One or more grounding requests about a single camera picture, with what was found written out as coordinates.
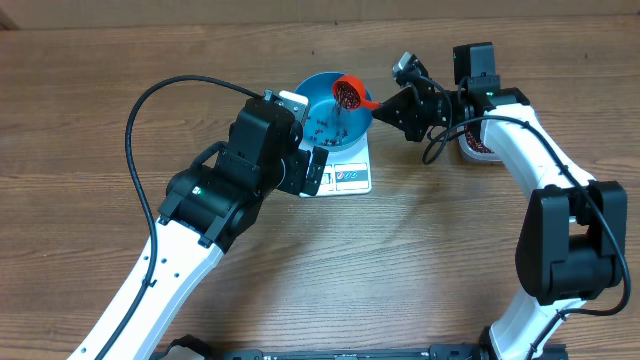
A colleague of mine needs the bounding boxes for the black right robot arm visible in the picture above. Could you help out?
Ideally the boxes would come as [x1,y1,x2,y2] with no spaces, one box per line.
[373,42,632,359]

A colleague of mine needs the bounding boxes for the white digital kitchen scale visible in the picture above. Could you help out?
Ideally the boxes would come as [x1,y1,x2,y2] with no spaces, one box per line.
[301,131,373,197]

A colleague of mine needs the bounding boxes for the teal blue bowl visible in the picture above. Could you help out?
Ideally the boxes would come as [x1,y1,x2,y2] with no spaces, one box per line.
[295,72,373,143]

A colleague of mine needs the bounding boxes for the red measuring scoop blue handle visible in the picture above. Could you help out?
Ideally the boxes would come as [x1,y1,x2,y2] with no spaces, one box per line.
[332,74,381,111]

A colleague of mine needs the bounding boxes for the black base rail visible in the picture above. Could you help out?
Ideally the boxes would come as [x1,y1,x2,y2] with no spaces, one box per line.
[149,334,569,360]

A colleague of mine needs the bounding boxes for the clear plastic container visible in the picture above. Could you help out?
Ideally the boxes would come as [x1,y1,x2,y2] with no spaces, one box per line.
[457,126,501,164]

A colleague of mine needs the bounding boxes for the red beans in bowl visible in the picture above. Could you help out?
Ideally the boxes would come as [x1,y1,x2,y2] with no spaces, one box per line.
[304,105,349,147]

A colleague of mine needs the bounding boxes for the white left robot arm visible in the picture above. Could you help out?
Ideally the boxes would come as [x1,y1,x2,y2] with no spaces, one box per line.
[71,91,328,359]

